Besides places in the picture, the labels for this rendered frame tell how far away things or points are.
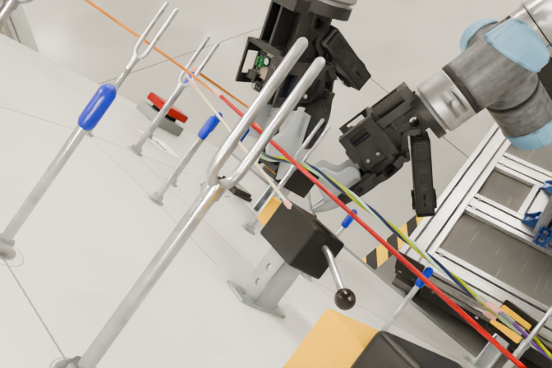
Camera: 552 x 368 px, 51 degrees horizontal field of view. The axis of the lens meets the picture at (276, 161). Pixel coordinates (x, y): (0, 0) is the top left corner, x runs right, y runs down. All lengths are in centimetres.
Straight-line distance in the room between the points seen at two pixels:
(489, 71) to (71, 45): 264
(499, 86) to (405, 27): 247
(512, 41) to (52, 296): 62
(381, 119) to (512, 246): 125
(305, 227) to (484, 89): 42
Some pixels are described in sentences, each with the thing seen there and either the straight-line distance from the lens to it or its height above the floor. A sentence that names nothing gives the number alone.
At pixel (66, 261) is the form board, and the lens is 30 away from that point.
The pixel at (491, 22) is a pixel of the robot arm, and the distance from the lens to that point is 96.
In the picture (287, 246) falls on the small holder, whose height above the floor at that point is 136.
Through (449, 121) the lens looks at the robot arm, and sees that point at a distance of 76.
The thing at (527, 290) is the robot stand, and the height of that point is 21.
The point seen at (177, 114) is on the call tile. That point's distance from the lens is 88.
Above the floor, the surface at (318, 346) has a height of 153.
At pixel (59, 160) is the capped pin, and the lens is 26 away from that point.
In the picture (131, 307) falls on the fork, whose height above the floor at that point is 150.
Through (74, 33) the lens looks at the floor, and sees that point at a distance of 327.
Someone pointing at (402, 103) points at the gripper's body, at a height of 120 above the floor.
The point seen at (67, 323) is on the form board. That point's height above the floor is 147.
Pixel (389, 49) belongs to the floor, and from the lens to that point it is 302.
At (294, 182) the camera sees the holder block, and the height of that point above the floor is 115.
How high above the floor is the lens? 168
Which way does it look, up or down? 45 degrees down
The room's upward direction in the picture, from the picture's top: straight up
